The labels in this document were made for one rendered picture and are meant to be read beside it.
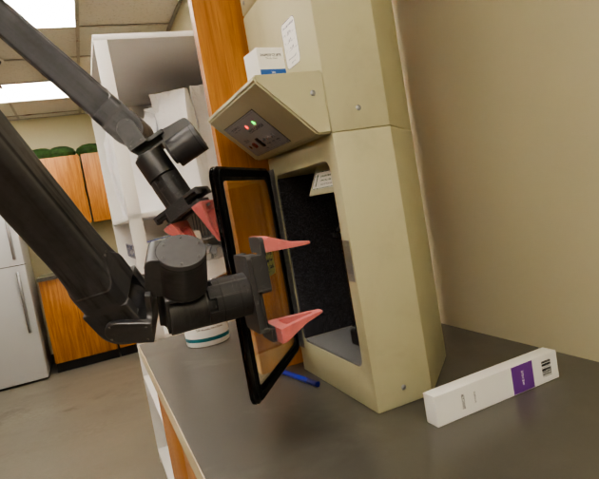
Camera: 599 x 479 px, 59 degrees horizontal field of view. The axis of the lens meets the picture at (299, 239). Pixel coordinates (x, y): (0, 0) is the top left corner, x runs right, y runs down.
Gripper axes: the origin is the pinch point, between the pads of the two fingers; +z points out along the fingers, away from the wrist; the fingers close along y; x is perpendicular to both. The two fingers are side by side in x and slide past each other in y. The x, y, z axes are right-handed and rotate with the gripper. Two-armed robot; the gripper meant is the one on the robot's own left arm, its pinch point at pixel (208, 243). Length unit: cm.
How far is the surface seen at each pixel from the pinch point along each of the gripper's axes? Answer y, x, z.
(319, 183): -22.0, -6.4, 2.5
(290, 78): -29.9, 7.8, -12.2
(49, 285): 316, -357, -101
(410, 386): -16.2, 1.4, 40.3
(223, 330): 34, -52, 17
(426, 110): -47, -47, 0
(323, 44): -36.9, 3.8, -14.3
